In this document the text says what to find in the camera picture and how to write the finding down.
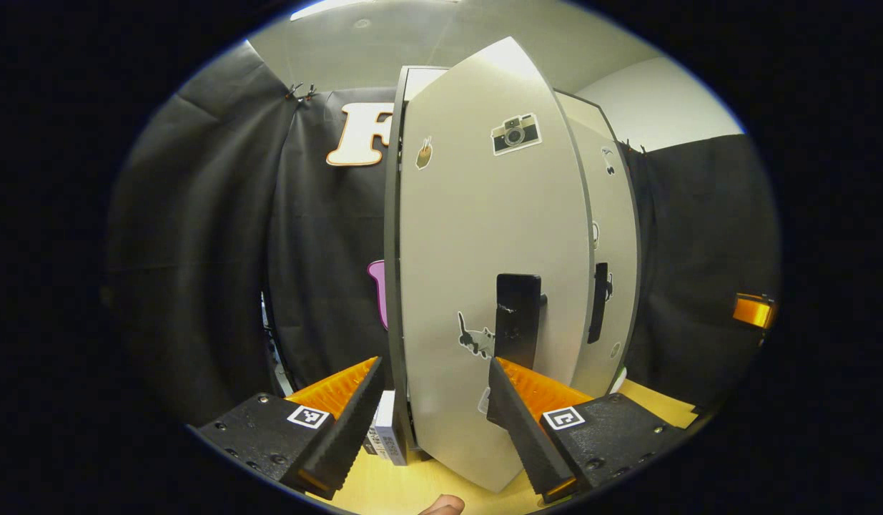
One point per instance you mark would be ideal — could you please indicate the black backdrop cloth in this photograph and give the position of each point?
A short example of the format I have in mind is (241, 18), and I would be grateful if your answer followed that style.
(698, 236)
(198, 250)

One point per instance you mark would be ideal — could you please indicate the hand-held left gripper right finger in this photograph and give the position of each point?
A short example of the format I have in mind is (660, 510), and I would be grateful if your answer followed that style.
(523, 429)

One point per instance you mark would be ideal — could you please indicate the small white box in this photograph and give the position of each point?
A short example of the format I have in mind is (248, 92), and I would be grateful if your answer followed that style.
(385, 429)

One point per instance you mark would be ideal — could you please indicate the black cloth clip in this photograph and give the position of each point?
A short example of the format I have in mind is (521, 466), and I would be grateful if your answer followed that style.
(302, 91)

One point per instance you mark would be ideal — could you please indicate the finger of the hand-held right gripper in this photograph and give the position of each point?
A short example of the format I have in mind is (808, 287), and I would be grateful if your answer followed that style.
(752, 312)

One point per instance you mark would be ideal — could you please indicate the ceiling light panel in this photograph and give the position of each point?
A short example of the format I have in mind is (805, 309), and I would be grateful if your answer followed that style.
(334, 8)

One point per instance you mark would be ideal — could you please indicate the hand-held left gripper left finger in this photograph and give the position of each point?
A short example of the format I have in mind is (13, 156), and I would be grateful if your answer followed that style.
(352, 429)

